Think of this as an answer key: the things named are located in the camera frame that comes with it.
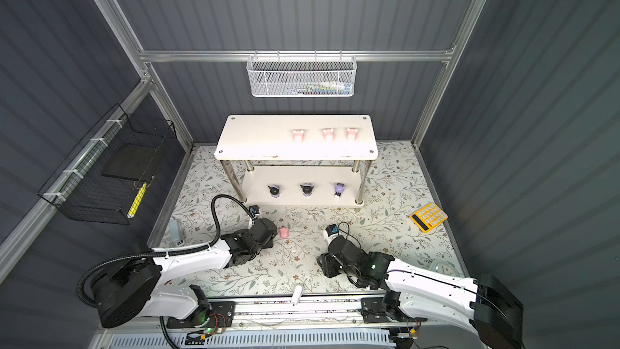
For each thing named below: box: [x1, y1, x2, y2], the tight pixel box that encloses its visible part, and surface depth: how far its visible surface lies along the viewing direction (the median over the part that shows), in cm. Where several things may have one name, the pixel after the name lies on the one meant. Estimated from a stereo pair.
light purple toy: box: [334, 182, 346, 198], surface depth 95 cm
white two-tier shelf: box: [213, 114, 379, 208], surface depth 80 cm
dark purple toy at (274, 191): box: [267, 184, 281, 198], surface depth 93 cm
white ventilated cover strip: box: [107, 331, 394, 349], surface depth 72 cm
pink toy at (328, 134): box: [322, 128, 336, 142], surface depth 75 cm
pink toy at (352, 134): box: [346, 127, 358, 142], surface depth 75 cm
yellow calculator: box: [409, 201, 449, 234], surface depth 95 cm
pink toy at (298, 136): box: [292, 129, 305, 143], surface depth 75 cm
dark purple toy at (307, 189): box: [300, 183, 315, 197], surface depth 93 cm
